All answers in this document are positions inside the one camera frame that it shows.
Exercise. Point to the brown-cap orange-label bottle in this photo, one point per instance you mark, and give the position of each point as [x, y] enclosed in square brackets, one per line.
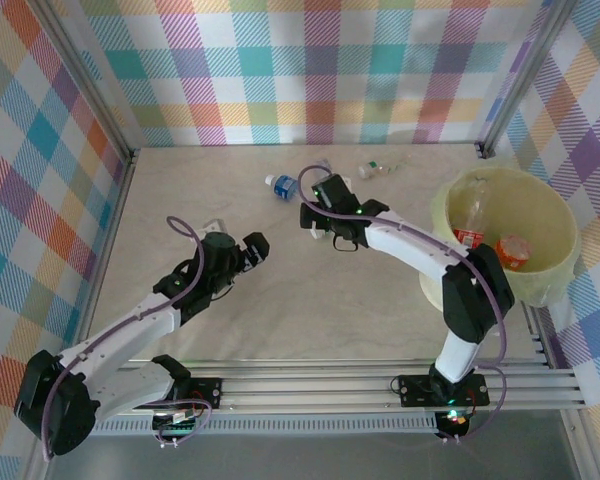
[510, 252]

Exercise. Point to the red-label cola bottle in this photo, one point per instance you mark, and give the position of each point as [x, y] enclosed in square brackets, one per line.
[467, 235]

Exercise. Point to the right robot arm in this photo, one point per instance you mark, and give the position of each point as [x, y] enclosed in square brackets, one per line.
[410, 245]

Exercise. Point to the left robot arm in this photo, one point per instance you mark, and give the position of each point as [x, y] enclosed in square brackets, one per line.
[125, 330]

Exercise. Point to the small blue-label water bottle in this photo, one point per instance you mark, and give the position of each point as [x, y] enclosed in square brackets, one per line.
[283, 186]

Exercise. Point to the aluminium frame post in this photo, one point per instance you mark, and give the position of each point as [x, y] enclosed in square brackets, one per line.
[87, 85]
[525, 75]

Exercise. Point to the tall clear bluish water bottle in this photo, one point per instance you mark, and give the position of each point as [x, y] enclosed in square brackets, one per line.
[325, 163]

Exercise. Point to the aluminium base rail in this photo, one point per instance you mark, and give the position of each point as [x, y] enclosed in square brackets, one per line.
[305, 390]

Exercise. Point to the small clear green-label bottle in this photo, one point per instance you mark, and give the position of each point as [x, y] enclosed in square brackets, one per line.
[372, 170]

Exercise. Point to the white plastic bin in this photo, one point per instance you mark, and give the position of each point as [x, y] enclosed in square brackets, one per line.
[437, 295]

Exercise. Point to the small black controller board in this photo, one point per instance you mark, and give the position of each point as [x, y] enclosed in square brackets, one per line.
[175, 427]
[455, 420]

